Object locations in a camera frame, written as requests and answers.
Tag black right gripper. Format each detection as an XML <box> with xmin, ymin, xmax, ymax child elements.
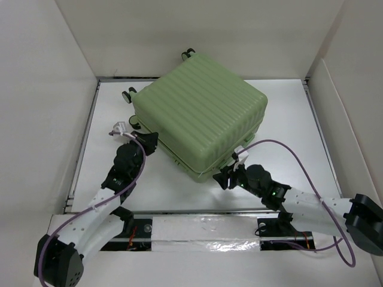
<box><xmin>212</xmin><ymin>160</ymin><xmax>263</xmax><ymax>199</ymax></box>

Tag aluminium table frame rail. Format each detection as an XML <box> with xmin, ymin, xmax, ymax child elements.
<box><xmin>61</xmin><ymin>76</ymin><xmax>348</xmax><ymax>249</ymax></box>

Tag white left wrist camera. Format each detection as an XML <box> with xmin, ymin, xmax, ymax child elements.
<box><xmin>111</xmin><ymin>121</ymin><xmax>127</xmax><ymax>135</ymax></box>

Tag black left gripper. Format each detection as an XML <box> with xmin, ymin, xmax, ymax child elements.
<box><xmin>124</xmin><ymin>131</ymin><xmax>157</xmax><ymax>179</ymax></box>

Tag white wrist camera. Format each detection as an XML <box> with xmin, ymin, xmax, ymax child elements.
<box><xmin>111</xmin><ymin>121</ymin><xmax>127</xmax><ymax>135</ymax></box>
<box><xmin>234</xmin><ymin>146</ymin><xmax>249</xmax><ymax>164</ymax></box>

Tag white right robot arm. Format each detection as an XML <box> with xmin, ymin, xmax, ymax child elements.
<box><xmin>213</xmin><ymin>163</ymin><xmax>382</xmax><ymax>257</ymax></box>

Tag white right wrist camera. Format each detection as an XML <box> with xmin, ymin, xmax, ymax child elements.
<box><xmin>234</xmin><ymin>146</ymin><xmax>249</xmax><ymax>164</ymax></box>

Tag light green hard suitcase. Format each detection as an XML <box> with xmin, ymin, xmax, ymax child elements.
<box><xmin>122</xmin><ymin>48</ymin><xmax>268</xmax><ymax>182</ymax></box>

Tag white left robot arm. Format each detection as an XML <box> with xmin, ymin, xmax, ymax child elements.
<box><xmin>34</xmin><ymin>132</ymin><xmax>159</xmax><ymax>286</ymax></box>

